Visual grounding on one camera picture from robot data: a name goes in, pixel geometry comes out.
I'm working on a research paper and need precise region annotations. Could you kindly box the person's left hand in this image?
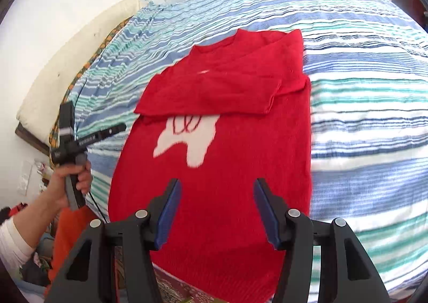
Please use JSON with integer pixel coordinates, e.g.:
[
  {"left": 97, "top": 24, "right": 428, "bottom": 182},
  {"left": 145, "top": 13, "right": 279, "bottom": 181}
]
[{"left": 43, "top": 159, "right": 92, "bottom": 210}]

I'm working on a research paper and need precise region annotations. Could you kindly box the cream padded headboard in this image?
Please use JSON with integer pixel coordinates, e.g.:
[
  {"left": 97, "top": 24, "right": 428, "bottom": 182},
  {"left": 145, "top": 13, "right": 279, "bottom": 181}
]
[{"left": 16, "top": 0, "right": 149, "bottom": 137}]

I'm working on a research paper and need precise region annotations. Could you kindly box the black cable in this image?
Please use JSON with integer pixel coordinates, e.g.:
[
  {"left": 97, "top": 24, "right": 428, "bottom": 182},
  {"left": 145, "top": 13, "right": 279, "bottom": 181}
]
[{"left": 85, "top": 189, "right": 109, "bottom": 225}]

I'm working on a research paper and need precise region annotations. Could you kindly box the dark clothes heap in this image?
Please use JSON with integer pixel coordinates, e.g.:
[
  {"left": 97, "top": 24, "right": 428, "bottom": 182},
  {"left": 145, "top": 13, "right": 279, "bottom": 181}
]
[{"left": 20, "top": 233, "right": 56, "bottom": 287}]

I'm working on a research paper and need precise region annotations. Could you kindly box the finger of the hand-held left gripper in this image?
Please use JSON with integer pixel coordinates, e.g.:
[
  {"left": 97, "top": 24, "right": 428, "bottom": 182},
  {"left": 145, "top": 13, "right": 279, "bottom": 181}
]
[{"left": 95, "top": 123, "right": 127, "bottom": 140}]

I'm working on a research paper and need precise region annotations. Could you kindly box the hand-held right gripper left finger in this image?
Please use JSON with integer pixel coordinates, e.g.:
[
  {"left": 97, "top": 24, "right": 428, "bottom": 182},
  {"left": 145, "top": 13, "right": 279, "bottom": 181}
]
[{"left": 43, "top": 178, "right": 183, "bottom": 303}]

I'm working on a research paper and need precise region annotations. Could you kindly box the blue green striped bed sheet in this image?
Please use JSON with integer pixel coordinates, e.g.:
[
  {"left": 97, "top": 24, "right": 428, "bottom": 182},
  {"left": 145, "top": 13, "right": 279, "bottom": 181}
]
[{"left": 65, "top": 0, "right": 428, "bottom": 297}]

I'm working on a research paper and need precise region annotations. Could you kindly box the red sweater with white rabbit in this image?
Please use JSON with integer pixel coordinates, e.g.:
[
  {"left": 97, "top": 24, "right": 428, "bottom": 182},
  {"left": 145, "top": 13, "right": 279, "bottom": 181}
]
[{"left": 108, "top": 28, "right": 315, "bottom": 303}]

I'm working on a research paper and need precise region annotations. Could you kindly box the patterned rug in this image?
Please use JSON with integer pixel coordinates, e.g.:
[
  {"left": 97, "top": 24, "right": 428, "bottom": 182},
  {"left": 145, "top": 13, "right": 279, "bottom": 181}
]
[{"left": 115, "top": 246, "right": 218, "bottom": 303}]

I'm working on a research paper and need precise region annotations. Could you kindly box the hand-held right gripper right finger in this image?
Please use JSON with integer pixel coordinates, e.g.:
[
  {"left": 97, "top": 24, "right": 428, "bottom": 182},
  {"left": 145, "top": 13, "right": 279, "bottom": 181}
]
[{"left": 253, "top": 178, "right": 392, "bottom": 303}]

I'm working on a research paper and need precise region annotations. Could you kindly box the dark wooden bed frame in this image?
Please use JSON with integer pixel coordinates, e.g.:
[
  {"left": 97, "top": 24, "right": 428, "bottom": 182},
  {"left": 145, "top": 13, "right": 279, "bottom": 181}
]
[{"left": 15, "top": 122, "right": 51, "bottom": 157}]

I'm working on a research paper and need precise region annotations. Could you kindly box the person's left forearm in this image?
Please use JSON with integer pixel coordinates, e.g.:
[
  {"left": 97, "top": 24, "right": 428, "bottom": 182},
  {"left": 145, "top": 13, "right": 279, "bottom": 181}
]
[{"left": 0, "top": 186, "right": 64, "bottom": 277}]

